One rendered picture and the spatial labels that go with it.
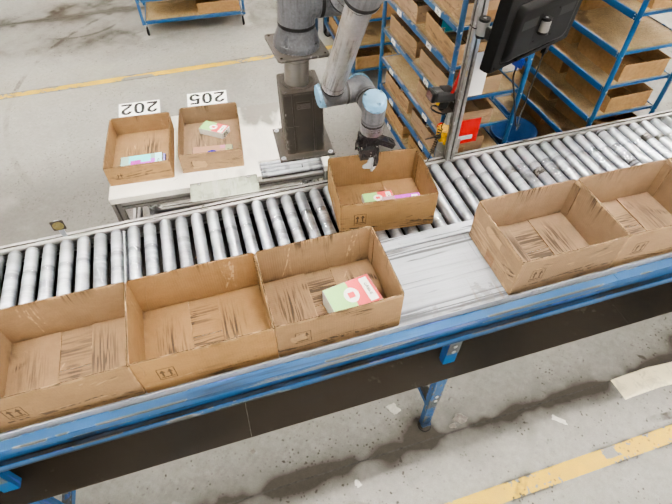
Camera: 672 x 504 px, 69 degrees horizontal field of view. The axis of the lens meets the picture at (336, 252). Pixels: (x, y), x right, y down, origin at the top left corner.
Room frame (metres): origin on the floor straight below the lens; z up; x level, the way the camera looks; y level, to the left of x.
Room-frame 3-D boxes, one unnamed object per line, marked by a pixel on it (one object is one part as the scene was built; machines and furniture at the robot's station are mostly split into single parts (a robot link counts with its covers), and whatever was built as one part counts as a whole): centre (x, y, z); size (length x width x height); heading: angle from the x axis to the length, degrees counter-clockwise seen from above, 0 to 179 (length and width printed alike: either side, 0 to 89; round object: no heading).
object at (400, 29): (3.02, -0.56, 0.79); 0.40 x 0.30 x 0.10; 18
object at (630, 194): (1.25, -1.10, 0.96); 0.39 x 0.29 x 0.17; 106
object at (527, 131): (2.70, -1.18, 0.15); 0.31 x 0.31 x 0.29
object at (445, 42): (2.57, -0.69, 0.99); 0.40 x 0.30 x 0.10; 13
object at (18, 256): (1.03, 1.21, 0.72); 0.52 x 0.05 x 0.05; 17
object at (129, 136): (1.85, 0.91, 0.80); 0.38 x 0.28 x 0.10; 12
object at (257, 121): (1.94, 0.57, 0.74); 1.00 x 0.58 x 0.03; 103
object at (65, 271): (1.08, 1.02, 0.72); 0.52 x 0.05 x 0.05; 17
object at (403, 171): (1.51, -0.18, 0.83); 0.39 x 0.29 x 0.17; 101
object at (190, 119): (1.93, 0.60, 0.80); 0.38 x 0.28 x 0.10; 11
